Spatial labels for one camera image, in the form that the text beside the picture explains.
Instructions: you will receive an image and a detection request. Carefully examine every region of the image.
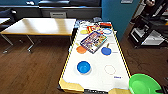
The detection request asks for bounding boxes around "yellow plastic plate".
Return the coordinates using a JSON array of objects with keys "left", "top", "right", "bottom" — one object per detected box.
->
[{"left": 79, "top": 29, "right": 89, "bottom": 36}]

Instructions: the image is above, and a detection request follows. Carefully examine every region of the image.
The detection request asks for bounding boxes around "orange plastic plate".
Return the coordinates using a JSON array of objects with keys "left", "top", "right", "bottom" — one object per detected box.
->
[{"left": 76, "top": 45, "right": 88, "bottom": 55}]

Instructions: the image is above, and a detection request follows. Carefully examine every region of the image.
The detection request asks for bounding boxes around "treadmill machine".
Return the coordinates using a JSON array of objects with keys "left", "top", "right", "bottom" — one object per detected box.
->
[{"left": 128, "top": 14, "right": 168, "bottom": 50}]

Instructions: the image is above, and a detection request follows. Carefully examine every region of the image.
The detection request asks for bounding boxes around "light wooden long table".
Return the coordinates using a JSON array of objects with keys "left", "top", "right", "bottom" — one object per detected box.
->
[{"left": 0, "top": 17, "right": 77, "bottom": 54}]

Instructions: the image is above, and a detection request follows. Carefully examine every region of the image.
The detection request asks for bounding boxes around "grey chair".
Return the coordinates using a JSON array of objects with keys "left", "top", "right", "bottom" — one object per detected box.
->
[{"left": 49, "top": 11, "right": 68, "bottom": 19}]

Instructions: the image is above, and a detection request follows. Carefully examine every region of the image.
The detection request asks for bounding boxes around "yellow wall sign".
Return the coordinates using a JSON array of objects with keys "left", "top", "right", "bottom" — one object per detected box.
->
[{"left": 121, "top": 0, "right": 134, "bottom": 4}]

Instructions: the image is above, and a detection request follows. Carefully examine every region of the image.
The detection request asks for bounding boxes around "colourful board game box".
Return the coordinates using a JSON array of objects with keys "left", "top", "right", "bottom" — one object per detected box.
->
[{"left": 80, "top": 30, "right": 109, "bottom": 54}]

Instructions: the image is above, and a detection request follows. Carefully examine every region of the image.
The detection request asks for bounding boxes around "blue plastic bowl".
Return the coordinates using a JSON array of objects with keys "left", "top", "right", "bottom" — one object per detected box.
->
[{"left": 76, "top": 60, "right": 92, "bottom": 75}]

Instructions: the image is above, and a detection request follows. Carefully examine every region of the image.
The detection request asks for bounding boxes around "person in dark shirt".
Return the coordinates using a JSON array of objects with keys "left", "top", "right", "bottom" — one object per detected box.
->
[{"left": 141, "top": 0, "right": 168, "bottom": 19}]

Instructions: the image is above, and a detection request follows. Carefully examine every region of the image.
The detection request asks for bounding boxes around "dark wall bench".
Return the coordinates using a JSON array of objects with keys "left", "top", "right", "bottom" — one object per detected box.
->
[{"left": 0, "top": 0, "right": 103, "bottom": 19}]

